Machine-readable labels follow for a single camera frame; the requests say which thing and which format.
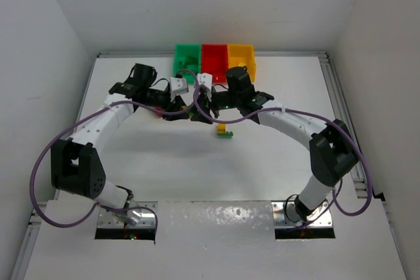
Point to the green plastic bin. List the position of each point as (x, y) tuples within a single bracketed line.
[(187, 50)]

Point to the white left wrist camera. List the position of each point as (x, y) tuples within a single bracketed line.
[(178, 86)]

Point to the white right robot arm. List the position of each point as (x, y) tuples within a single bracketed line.
[(331, 149)]

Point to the yellow green lego piece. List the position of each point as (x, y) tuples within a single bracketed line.
[(223, 132)]

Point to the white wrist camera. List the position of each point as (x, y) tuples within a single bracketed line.
[(205, 79), (178, 86)]

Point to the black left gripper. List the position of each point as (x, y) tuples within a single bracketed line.
[(172, 107)]

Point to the lego brick tower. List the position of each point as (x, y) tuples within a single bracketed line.
[(158, 112)]

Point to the yellow plastic bin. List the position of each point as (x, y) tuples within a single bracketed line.
[(242, 55)]

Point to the green lego brick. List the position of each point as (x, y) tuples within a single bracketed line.
[(187, 62)]

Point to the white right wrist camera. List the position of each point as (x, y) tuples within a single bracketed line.
[(205, 79)]

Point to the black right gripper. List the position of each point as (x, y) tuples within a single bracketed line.
[(204, 106)]

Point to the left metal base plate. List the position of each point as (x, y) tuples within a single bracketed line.
[(142, 216)]

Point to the aluminium frame rail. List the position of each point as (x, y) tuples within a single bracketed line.
[(340, 110)]

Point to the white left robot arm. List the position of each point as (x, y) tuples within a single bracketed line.
[(75, 162)]

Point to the red plastic bin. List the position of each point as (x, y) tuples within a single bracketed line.
[(214, 61)]

